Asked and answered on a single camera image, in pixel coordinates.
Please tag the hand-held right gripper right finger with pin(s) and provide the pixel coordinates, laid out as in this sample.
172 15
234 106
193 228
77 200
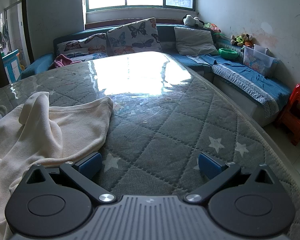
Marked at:
208 165

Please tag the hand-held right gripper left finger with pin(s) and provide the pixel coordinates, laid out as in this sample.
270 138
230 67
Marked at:
90 164

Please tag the cream knit shirt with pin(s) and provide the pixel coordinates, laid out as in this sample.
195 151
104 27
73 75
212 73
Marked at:
72 130

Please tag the hanging dark clothes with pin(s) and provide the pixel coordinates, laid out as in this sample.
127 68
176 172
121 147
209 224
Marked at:
3 36

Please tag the blue sofa cover cloth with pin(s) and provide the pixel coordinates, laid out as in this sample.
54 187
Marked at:
245 76

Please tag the red plastic stool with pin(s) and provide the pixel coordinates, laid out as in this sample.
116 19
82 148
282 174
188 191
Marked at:
296 115

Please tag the pink cloth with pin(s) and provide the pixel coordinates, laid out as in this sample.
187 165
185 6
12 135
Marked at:
62 61

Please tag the butterfly print cushion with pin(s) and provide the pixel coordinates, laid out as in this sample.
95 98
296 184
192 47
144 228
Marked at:
80 45
135 37
93 57

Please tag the green bowl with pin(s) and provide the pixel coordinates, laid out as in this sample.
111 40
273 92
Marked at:
228 53

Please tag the clear plastic storage box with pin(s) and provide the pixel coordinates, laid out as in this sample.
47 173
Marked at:
258 62

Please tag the grey cushion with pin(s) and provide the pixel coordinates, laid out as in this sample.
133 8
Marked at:
193 41

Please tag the blue painted cabinet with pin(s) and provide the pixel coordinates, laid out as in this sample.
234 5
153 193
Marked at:
11 66

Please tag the brown green plush toy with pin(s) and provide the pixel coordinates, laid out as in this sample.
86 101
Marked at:
241 40

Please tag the green pink toys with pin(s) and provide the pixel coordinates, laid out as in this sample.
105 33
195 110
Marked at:
212 27

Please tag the blue corner sofa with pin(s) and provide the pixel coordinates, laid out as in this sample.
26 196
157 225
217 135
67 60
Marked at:
166 33

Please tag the panda plush toy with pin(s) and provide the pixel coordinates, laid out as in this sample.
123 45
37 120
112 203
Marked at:
191 20

